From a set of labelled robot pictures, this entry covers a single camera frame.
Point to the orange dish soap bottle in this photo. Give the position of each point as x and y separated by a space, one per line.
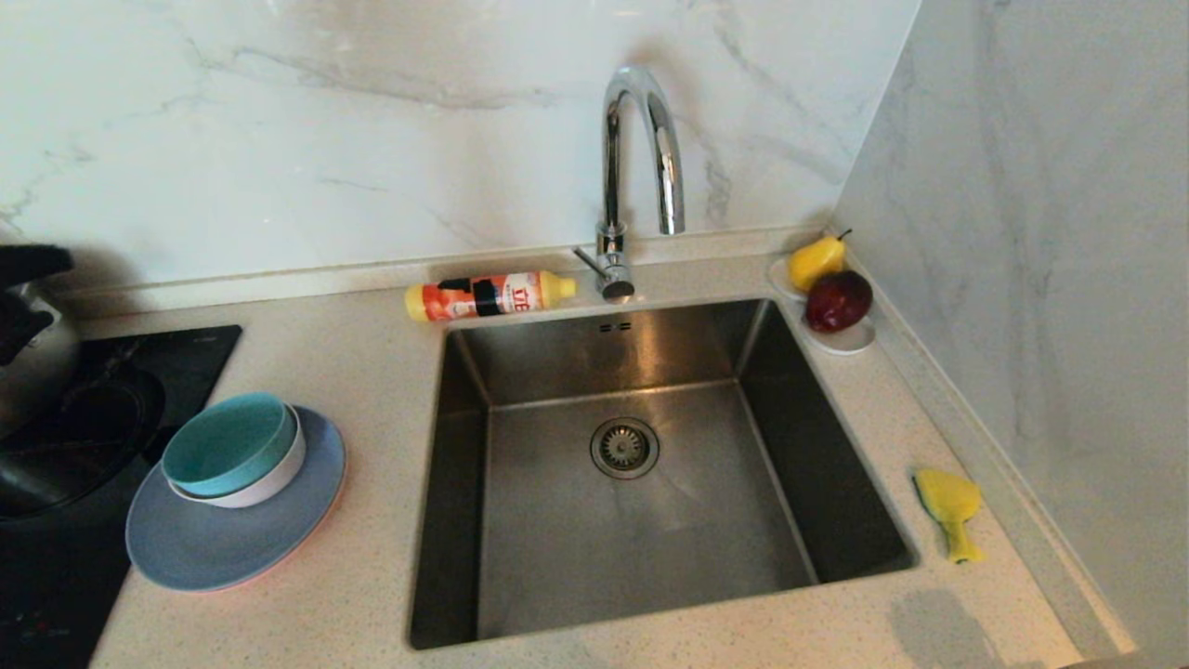
483 295

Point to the chrome gooseneck faucet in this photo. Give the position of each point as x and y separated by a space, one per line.
610 167

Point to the pink plate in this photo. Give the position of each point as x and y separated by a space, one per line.
320 534

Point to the pale pink bowl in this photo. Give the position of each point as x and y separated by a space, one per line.
269 488

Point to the teal bowl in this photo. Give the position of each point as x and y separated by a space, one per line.
228 446

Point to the yellow green sponge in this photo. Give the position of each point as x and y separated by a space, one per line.
946 497

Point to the blue grey plate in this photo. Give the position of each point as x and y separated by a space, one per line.
232 548

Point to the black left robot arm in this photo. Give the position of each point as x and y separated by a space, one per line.
23 288

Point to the stainless steel sink basin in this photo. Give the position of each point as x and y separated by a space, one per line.
650 548

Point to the round metal drain strainer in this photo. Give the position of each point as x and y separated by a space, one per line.
624 448

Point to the yellow pear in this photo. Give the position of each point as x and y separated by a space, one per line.
815 263

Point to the dark red apple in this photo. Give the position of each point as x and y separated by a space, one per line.
838 301

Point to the small white fruit dish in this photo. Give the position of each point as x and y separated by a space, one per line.
848 341

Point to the black glass cooktop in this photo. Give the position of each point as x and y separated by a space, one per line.
190 358

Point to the black frying pan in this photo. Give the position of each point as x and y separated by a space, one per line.
84 446

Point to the stainless steel pot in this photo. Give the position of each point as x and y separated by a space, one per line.
37 372

